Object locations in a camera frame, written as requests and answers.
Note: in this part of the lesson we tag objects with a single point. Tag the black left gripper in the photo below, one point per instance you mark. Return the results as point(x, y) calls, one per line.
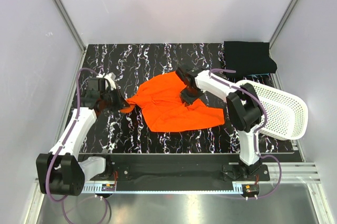
point(116, 99)

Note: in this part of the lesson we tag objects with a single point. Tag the aluminium front frame rail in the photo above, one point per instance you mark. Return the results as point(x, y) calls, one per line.
point(286, 173)

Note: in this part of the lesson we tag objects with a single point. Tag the left orange connector board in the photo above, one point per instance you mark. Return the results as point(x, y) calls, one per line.
point(108, 187)

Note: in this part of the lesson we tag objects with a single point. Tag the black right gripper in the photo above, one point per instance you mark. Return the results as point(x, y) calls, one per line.
point(189, 94)

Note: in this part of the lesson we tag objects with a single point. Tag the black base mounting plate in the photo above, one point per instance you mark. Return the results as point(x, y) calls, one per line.
point(174, 172)

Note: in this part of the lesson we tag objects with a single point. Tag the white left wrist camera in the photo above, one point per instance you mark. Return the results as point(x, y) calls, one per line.
point(109, 81)

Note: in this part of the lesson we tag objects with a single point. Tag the right aluminium corner post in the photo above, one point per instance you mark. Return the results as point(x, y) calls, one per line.
point(288, 12)

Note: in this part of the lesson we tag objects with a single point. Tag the orange t shirt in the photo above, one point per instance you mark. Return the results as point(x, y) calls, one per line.
point(163, 110)

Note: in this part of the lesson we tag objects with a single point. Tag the folded black t shirt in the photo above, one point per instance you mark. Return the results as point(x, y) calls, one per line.
point(248, 58)

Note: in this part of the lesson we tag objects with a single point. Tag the right orange connector board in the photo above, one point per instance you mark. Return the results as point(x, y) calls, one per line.
point(252, 188)

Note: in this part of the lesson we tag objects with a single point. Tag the aluminium corner post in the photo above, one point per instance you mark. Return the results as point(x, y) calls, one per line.
point(288, 12)
point(70, 25)

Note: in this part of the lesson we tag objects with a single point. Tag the black marble pattern mat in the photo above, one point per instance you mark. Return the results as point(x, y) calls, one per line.
point(134, 64)

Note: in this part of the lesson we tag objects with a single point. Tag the orange connector board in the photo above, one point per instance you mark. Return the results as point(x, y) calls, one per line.
point(252, 188)
point(108, 187)

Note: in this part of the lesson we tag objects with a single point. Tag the white perforated plastic basket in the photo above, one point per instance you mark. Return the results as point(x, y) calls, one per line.
point(287, 114)

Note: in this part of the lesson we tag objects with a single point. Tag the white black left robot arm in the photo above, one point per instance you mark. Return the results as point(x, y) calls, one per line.
point(71, 140)

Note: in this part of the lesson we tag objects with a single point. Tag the left aluminium corner post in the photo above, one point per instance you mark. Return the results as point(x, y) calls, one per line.
point(70, 25)

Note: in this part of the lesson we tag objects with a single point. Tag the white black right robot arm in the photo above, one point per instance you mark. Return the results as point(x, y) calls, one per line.
point(244, 110)

